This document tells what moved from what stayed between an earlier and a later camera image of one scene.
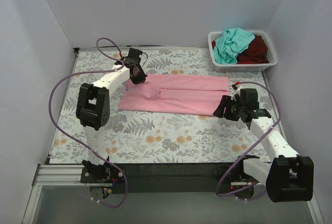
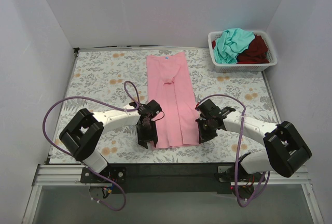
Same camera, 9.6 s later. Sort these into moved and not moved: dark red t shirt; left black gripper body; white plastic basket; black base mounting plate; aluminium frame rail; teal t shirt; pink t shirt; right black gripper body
Moved: left black gripper body; pink t shirt; right black gripper body
Not moved: teal t shirt; white plastic basket; dark red t shirt; aluminium frame rail; black base mounting plate
